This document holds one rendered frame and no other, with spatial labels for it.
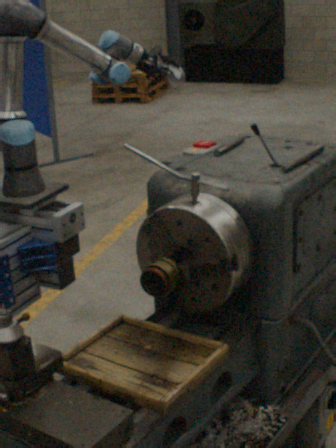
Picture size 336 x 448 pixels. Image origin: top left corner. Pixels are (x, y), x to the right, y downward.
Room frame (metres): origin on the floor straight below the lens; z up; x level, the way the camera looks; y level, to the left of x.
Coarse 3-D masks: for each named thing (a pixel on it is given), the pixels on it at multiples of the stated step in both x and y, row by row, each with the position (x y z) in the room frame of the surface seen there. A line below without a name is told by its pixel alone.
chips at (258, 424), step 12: (228, 408) 1.70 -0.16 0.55; (240, 408) 1.64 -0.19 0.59; (252, 408) 1.66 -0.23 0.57; (276, 408) 1.64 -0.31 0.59; (216, 420) 1.64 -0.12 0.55; (228, 420) 1.65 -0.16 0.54; (240, 420) 1.58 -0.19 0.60; (252, 420) 1.54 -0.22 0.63; (264, 420) 1.62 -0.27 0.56; (276, 420) 1.62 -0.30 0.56; (204, 432) 1.56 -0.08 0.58; (216, 432) 1.59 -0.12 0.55; (228, 432) 1.55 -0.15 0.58; (240, 432) 1.52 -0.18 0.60; (252, 432) 1.56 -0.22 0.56; (264, 432) 1.56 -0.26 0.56; (276, 432) 1.57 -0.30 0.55; (192, 444) 1.53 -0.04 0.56; (204, 444) 1.51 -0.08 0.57; (216, 444) 1.53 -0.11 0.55; (228, 444) 1.49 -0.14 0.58; (240, 444) 1.47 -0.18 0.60; (252, 444) 1.48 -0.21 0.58; (264, 444) 1.50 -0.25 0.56
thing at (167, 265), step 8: (152, 264) 1.60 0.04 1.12; (160, 264) 1.59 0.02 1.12; (168, 264) 1.60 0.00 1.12; (176, 264) 1.62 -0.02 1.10; (144, 272) 1.57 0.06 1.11; (152, 272) 1.56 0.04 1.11; (160, 272) 1.56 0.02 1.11; (168, 272) 1.57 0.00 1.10; (176, 272) 1.59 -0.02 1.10; (144, 280) 1.58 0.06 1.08; (152, 280) 1.62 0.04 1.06; (160, 280) 1.55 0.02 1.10; (168, 280) 1.57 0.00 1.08; (176, 280) 1.58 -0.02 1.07; (144, 288) 1.58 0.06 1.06; (152, 288) 1.60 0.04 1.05; (160, 288) 1.55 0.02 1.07; (168, 288) 1.57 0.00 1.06; (152, 296) 1.57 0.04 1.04
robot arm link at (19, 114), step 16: (0, 0) 2.30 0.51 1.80; (0, 32) 2.24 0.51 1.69; (0, 48) 2.26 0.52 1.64; (16, 48) 2.26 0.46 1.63; (0, 64) 2.26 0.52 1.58; (16, 64) 2.25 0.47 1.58; (0, 80) 2.25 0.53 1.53; (16, 80) 2.25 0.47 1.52; (0, 96) 2.25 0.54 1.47; (16, 96) 2.25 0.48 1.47; (0, 112) 2.24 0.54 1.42; (16, 112) 2.25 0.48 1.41
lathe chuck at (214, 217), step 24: (168, 216) 1.70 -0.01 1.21; (192, 216) 1.66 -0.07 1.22; (216, 216) 1.67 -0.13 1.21; (144, 240) 1.75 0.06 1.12; (192, 240) 1.66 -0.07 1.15; (216, 240) 1.62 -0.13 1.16; (240, 240) 1.65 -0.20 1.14; (144, 264) 1.76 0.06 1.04; (240, 264) 1.63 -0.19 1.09; (192, 288) 1.67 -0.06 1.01; (216, 288) 1.62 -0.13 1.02; (192, 312) 1.67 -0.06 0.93
